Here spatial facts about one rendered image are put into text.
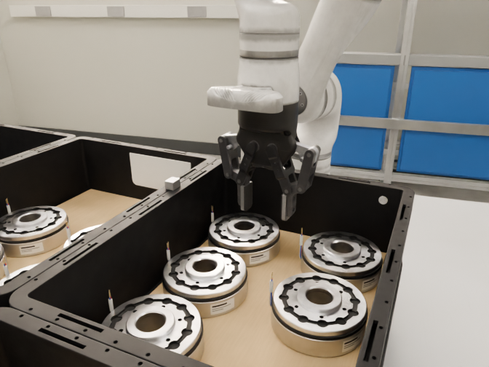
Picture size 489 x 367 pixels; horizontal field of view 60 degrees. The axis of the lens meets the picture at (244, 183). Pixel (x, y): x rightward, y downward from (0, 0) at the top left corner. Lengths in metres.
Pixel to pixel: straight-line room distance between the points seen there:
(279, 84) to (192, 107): 3.07
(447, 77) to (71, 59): 2.98
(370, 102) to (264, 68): 1.88
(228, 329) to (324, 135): 0.45
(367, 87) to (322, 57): 1.61
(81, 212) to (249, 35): 0.44
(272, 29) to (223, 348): 0.34
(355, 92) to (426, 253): 1.52
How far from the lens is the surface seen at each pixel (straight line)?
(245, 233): 0.59
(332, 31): 0.72
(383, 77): 2.32
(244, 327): 0.49
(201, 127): 3.56
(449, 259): 0.93
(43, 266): 0.45
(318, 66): 0.74
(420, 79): 2.34
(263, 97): 0.45
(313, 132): 0.83
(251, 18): 0.49
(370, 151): 2.41
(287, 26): 0.49
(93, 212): 0.77
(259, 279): 0.56
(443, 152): 2.44
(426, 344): 0.71
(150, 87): 3.68
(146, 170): 0.76
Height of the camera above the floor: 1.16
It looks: 23 degrees down
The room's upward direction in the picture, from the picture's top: straight up
